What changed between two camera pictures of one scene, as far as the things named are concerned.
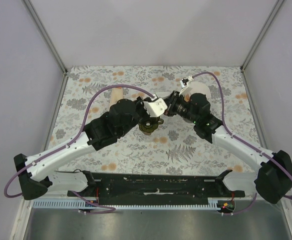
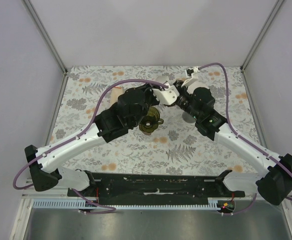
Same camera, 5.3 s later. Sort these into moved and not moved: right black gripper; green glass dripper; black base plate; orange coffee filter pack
Moved: right black gripper
Not moved: black base plate; green glass dripper; orange coffee filter pack
